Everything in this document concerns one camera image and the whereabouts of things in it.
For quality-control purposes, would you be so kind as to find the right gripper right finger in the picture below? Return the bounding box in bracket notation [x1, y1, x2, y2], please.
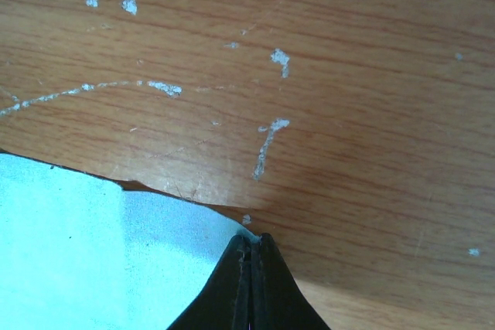
[251, 233, 329, 330]

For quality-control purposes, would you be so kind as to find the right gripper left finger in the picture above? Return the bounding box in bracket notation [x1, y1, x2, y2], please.
[169, 235, 251, 330]

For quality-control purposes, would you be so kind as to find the light blue cloth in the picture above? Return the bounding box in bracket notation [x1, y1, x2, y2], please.
[1, 154, 252, 329]

